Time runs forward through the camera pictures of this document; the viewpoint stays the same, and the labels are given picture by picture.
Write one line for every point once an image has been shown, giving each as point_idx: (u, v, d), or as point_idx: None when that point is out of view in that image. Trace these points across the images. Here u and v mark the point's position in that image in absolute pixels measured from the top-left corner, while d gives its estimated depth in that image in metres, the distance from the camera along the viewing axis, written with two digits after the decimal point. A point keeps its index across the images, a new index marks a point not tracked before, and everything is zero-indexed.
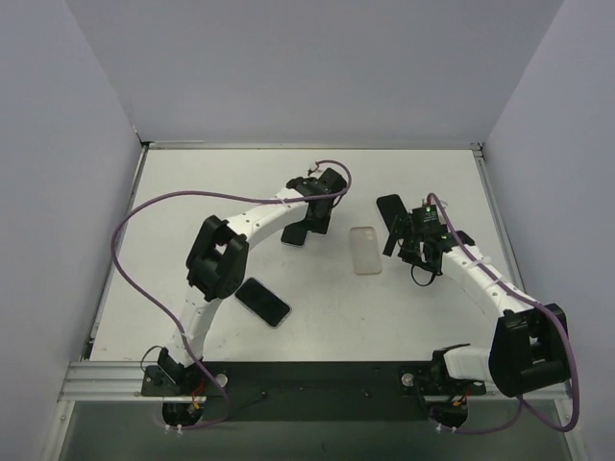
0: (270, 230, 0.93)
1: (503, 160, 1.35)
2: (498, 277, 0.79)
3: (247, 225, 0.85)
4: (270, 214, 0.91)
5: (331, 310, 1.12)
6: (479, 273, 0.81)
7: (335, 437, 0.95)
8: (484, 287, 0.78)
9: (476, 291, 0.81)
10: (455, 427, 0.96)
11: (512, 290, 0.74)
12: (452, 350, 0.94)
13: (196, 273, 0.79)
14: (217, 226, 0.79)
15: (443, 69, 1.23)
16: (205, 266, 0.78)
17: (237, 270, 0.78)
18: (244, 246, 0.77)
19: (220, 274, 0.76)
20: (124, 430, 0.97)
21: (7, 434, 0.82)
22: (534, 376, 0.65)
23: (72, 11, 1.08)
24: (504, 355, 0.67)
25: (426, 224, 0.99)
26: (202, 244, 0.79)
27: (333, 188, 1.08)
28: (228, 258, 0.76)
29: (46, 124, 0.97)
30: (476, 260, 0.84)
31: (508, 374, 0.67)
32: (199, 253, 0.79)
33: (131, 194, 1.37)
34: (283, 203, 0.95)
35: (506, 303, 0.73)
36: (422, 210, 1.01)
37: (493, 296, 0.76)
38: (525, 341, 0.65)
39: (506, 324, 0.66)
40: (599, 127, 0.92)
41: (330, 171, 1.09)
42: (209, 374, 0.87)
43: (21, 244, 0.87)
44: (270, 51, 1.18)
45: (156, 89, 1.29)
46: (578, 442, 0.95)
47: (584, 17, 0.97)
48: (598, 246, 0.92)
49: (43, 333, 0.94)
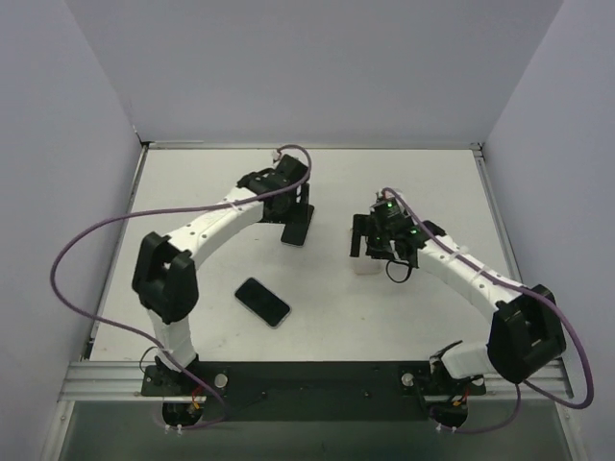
0: (222, 238, 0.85)
1: (502, 160, 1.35)
2: (480, 267, 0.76)
3: (192, 238, 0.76)
4: (220, 220, 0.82)
5: (331, 310, 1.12)
6: (460, 265, 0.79)
7: (335, 437, 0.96)
8: (470, 280, 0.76)
9: (461, 284, 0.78)
10: (455, 427, 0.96)
11: (498, 279, 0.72)
12: (450, 350, 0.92)
13: (144, 297, 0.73)
14: (159, 243, 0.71)
15: (442, 69, 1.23)
16: (151, 289, 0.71)
17: (188, 289, 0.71)
18: (189, 265, 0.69)
19: (168, 298, 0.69)
20: (125, 430, 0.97)
21: (6, 434, 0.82)
22: (537, 361, 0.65)
23: (72, 11, 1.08)
24: (505, 349, 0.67)
25: (391, 221, 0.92)
26: (144, 266, 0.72)
27: (292, 177, 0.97)
28: (173, 279, 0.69)
29: (47, 123, 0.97)
30: (454, 253, 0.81)
31: (512, 366, 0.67)
32: (143, 276, 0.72)
33: (131, 194, 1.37)
34: (233, 205, 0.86)
35: (495, 294, 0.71)
36: (386, 206, 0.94)
37: (481, 288, 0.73)
38: (524, 330, 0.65)
39: (503, 318, 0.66)
40: (599, 127, 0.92)
41: (286, 157, 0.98)
42: (198, 380, 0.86)
43: (21, 243, 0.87)
44: (270, 51, 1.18)
45: (156, 89, 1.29)
46: (578, 442, 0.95)
47: (584, 18, 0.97)
48: (598, 246, 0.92)
49: (42, 333, 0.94)
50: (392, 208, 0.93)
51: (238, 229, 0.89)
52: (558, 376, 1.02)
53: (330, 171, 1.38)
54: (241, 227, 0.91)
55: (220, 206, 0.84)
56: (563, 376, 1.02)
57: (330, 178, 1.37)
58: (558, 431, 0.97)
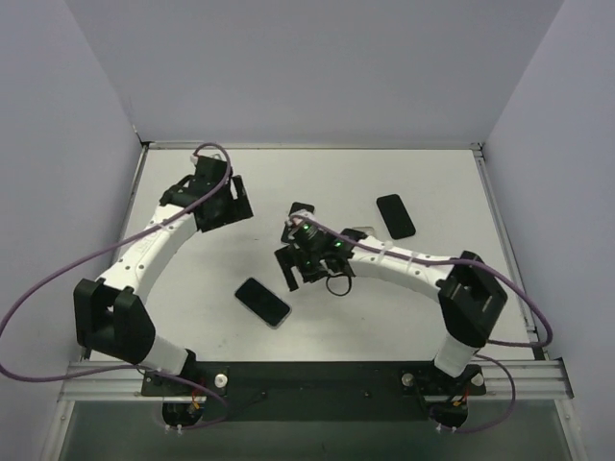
0: (164, 258, 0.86)
1: (502, 160, 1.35)
2: (409, 255, 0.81)
3: (130, 273, 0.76)
4: (156, 245, 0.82)
5: (330, 309, 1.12)
6: (392, 259, 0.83)
7: (335, 437, 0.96)
8: (405, 270, 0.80)
9: (399, 277, 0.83)
10: (455, 427, 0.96)
11: (429, 260, 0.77)
12: (435, 354, 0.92)
13: (95, 346, 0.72)
14: (92, 292, 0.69)
15: (442, 69, 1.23)
16: (101, 337, 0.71)
17: (140, 325, 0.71)
18: (130, 304, 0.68)
19: (121, 339, 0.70)
20: (124, 430, 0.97)
21: (7, 433, 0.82)
22: (488, 320, 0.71)
23: (72, 12, 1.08)
24: (460, 323, 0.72)
25: (316, 243, 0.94)
26: (86, 318, 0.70)
27: (215, 179, 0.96)
28: (120, 322, 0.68)
29: (46, 124, 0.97)
30: (381, 251, 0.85)
31: (472, 333, 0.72)
32: (87, 328, 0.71)
33: (132, 194, 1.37)
34: (162, 225, 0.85)
35: (431, 275, 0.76)
36: (303, 230, 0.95)
37: (418, 274, 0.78)
38: (466, 298, 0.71)
39: (445, 295, 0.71)
40: (599, 126, 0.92)
41: (203, 161, 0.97)
42: (192, 383, 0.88)
43: (21, 243, 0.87)
44: (269, 51, 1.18)
45: (156, 89, 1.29)
46: (579, 442, 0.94)
47: (584, 17, 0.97)
48: (598, 246, 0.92)
49: (42, 333, 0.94)
50: (309, 230, 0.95)
51: (178, 243, 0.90)
52: (558, 376, 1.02)
53: (329, 171, 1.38)
54: (179, 242, 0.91)
55: (149, 231, 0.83)
56: (563, 376, 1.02)
57: (330, 178, 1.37)
58: (558, 431, 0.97)
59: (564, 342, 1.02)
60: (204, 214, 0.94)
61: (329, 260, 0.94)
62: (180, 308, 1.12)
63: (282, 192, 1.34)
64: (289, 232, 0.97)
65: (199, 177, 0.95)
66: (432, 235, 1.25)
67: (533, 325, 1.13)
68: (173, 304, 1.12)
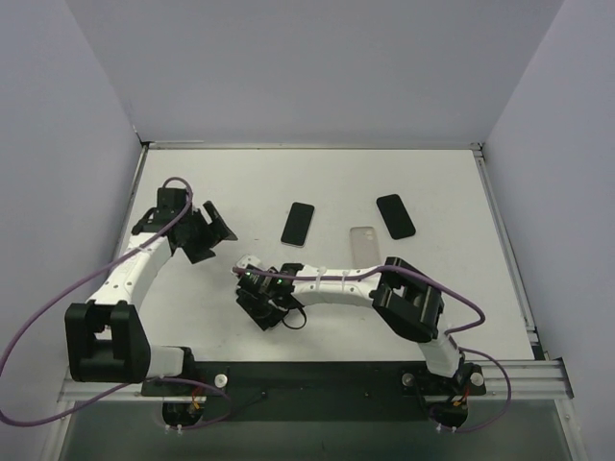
0: (147, 279, 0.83)
1: (502, 159, 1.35)
2: (341, 275, 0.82)
3: (119, 290, 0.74)
4: (137, 266, 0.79)
5: (329, 310, 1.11)
6: (329, 283, 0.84)
7: (335, 437, 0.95)
8: (341, 289, 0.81)
9: (340, 298, 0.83)
10: (455, 427, 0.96)
11: (359, 276, 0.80)
12: (432, 367, 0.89)
13: (92, 375, 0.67)
14: (85, 313, 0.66)
15: (442, 68, 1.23)
16: (98, 360, 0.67)
17: (137, 340, 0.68)
18: (128, 316, 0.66)
19: (122, 356, 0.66)
20: (125, 430, 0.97)
21: (7, 434, 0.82)
22: (428, 315, 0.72)
23: (72, 12, 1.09)
24: (402, 326, 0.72)
25: (260, 284, 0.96)
26: (80, 344, 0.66)
27: (179, 205, 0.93)
28: (120, 335, 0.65)
29: (46, 124, 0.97)
30: (316, 279, 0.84)
31: (417, 333, 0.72)
32: (82, 354, 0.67)
33: (132, 194, 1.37)
34: (140, 247, 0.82)
35: (365, 287, 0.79)
36: (246, 278, 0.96)
37: (353, 290, 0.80)
38: (400, 301, 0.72)
39: (379, 304, 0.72)
40: (599, 126, 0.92)
41: (161, 192, 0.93)
42: (195, 384, 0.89)
43: (21, 244, 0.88)
44: (269, 51, 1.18)
45: (156, 89, 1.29)
46: (579, 443, 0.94)
47: (584, 17, 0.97)
48: (599, 246, 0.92)
49: (42, 333, 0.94)
50: (252, 275, 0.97)
51: (159, 262, 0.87)
52: (558, 376, 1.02)
53: (329, 171, 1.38)
54: (159, 263, 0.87)
55: (128, 254, 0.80)
56: (563, 376, 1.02)
57: (330, 178, 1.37)
58: (558, 431, 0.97)
59: (565, 342, 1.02)
60: (177, 240, 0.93)
61: (276, 297, 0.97)
62: (180, 309, 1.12)
63: (281, 191, 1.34)
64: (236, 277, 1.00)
65: (161, 208, 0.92)
66: (432, 234, 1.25)
67: (532, 325, 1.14)
68: (174, 304, 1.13)
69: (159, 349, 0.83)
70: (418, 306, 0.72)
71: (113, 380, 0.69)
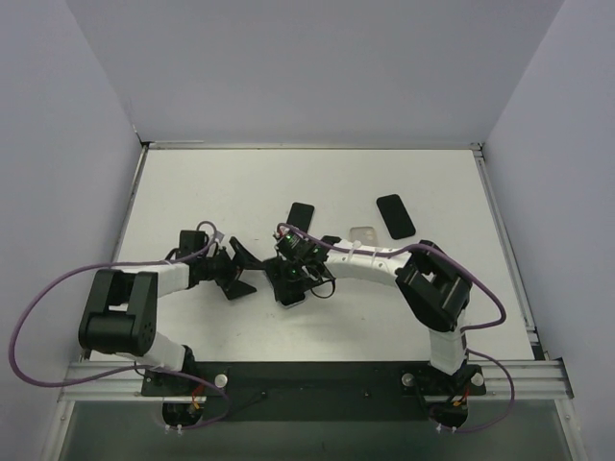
0: (165, 287, 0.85)
1: (502, 160, 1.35)
2: (374, 250, 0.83)
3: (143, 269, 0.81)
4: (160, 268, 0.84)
5: (328, 311, 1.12)
6: (359, 256, 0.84)
7: (335, 437, 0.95)
8: (370, 264, 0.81)
9: (368, 273, 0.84)
10: (455, 427, 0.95)
11: (391, 253, 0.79)
12: (443, 367, 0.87)
13: (98, 335, 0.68)
14: (112, 273, 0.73)
15: (441, 68, 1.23)
16: (110, 320, 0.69)
17: (150, 308, 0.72)
18: (151, 278, 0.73)
19: (135, 313, 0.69)
20: (125, 431, 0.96)
21: (6, 434, 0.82)
22: (452, 304, 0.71)
23: (72, 12, 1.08)
24: (422, 307, 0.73)
25: (297, 249, 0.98)
26: (97, 301, 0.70)
27: (198, 246, 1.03)
28: (138, 296, 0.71)
29: (46, 124, 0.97)
30: (350, 250, 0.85)
31: (435, 318, 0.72)
32: (96, 312, 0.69)
33: (131, 194, 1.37)
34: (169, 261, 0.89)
35: (394, 263, 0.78)
36: (286, 240, 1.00)
37: (381, 266, 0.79)
38: (425, 282, 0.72)
39: (403, 281, 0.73)
40: (600, 126, 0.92)
41: (183, 233, 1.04)
42: (200, 382, 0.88)
43: (21, 244, 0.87)
44: (269, 51, 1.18)
45: (155, 89, 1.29)
46: (579, 443, 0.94)
47: (584, 18, 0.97)
48: (598, 245, 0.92)
49: (43, 333, 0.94)
50: (291, 239, 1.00)
51: (177, 284, 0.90)
52: (558, 376, 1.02)
53: (329, 171, 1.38)
54: (175, 288, 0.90)
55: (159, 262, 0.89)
56: (563, 376, 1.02)
57: (330, 178, 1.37)
58: (559, 431, 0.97)
59: (565, 342, 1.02)
60: (196, 279, 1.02)
61: (309, 266, 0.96)
62: (180, 310, 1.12)
63: (282, 191, 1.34)
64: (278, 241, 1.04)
65: (183, 248, 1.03)
66: (432, 235, 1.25)
67: (532, 326, 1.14)
68: (174, 304, 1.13)
69: (160, 341, 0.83)
70: (444, 294, 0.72)
71: (118, 347, 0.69)
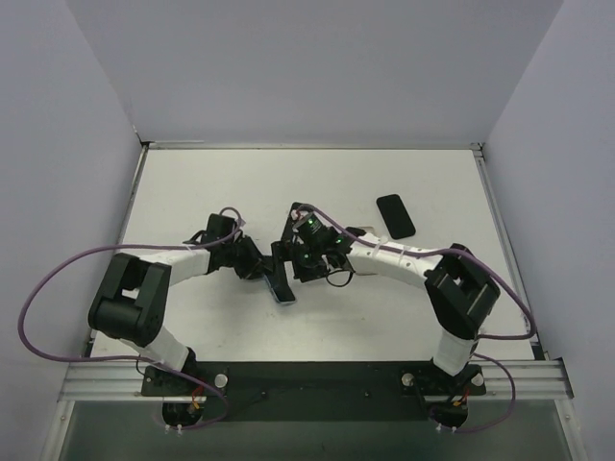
0: (179, 275, 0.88)
1: (502, 160, 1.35)
2: (402, 249, 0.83)
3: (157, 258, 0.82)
4: (176, 256, 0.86)
5: (330, 311, 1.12)
6: (385, 254, 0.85)
7: (335, 437, 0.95)
8: (397, 263, 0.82)
9: (392, 270, 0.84)
10: (455, 427, 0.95)
11: (420, 253, 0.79)
12: (450, 367, 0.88)
13: (106, 319, 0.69)
14: (129, 259, 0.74)
15: (441, 68, 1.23)
16: (120, 305, 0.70)
17: (159, 303, 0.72)
18: (164, 271, 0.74)
19: (143, 303, 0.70)
20: (125, 431, 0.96)
21: (6, 434, 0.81)
22: (478, 312, 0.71)
23: (72, 12, 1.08)
24: (449, 313, 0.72)
25: (319, 234, 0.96)
26: (110, 284, 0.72)
27: (225, 232, 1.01)
28: (148, 288, 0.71)
29: (47, 125, 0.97)
30: (377, 245, 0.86)
31: (459, 324, 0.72)
32: (108, 296, 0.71)
33: (131, 194, 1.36)
34: (189, 247, 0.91)
35: (421, 265, 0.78)
36: (307, 224, 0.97)
37: (409, 266, 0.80)
38: (454, 288, 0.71)
39: (432, 283, 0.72)
40: (600, 125, 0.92)
41: (212, 217, 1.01)
42: (202, 383, 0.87)
43: (20, 245, 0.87)
44: (269, 52, 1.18)
45: (156, 90, 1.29)
46: (579, 443, 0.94)
47: (585, 18, 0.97)
48: (598, 244, 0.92)
49: (43, 333, 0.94)
50: (313, 224, 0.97)
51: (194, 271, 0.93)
52: (558, 376, 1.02)
53: (329, 172, 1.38)
54: (192, 273, 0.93)
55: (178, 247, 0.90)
56: (563, 376, 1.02)
57: (330, 179, 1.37)
58: (558, 431, 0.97)
59: (564, 342, 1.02)
60: (215, 264, 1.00)
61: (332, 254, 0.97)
62: (181, 310, 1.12)
63: (281, 192, 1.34)
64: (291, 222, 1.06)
65: (209, 231, 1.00)
66: (432, 235, 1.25)
67: None
68: (175, 304, 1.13)
69: (165, 339, 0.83)
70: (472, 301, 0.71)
71: (122, 333, 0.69)
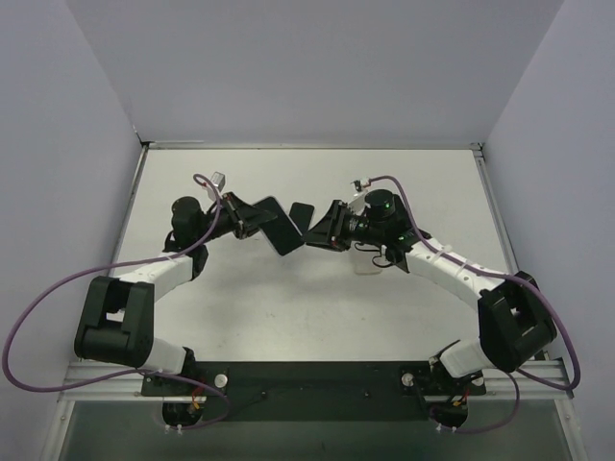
0: (163, 287, 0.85)
1: (503, 160, 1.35)
2: (463, 260, 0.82)
3: (139, 278, 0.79)
4: (159, 269, 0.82)
5: (330, 311, 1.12)
6: (447, 262, 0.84)
7: (335, 437, 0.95)
8: (455, 274, 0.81)
9: (448, 279, 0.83)
10: (455, 427, 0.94)
11: (482, 271, 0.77)
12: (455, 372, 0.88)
13: (95, 348, 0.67)
14: (109, 282, 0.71)
15: (441, 68, 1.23)
16: (107, 332, 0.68)
17: (147, 325, 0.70)
18: (148, 289, 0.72)
19: (131, 328, 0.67)
20: (125, 430, 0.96)
21: (6, 434, 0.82)
22: (526, 348, 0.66)
23: (72, 12, 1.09)
24: (494, 337, 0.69)
25: (384, 221, 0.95)
26: (92, 313, 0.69)
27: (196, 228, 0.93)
28: (134, 311, 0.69)
29: (47, 125, 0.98)
30: (439, 252, 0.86)
31: (502, 351, 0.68)
32: (92, 325, 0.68)
33: (132, 194, 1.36)
34: (170, 256, 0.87)
35: (479, 284, 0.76)
36: (383, 207, 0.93)
37: (466, 280, 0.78)
38: (507, 315, 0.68)
39: (484, 303, 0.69)
40: (600, 124, 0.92)
41: (174, 220, 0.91)
42: (203, 384, 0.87)
43: (20, 245, 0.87)
44: (269, 52, 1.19)
45: (156, 90, 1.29)
46: (579, 442, 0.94)
47: (585, 17, 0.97)
48: (599, 244, 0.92)
49: (42, 333, 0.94)
50: (388, 208, 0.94)
51: (179, 279, 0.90)
52: (558, 376, 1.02)
53: (329, 172, 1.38)
54: (178, 281, 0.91)
55: (159, 257, 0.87)
56: (564, 375, 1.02)
57: (329, 179, 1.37)
58: (558, 430, 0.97)
59: None
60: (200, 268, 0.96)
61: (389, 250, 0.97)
62: (181, 311, 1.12)
63: (280, 192, 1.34)
64: (356, 193, 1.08)
65: (180, 235, 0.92)
66: (432, 236, 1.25)
67: None
68: (174, 305, 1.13)
69: (161, 341, 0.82)
70: (523, 333, 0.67)
71: (115, 360, 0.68)
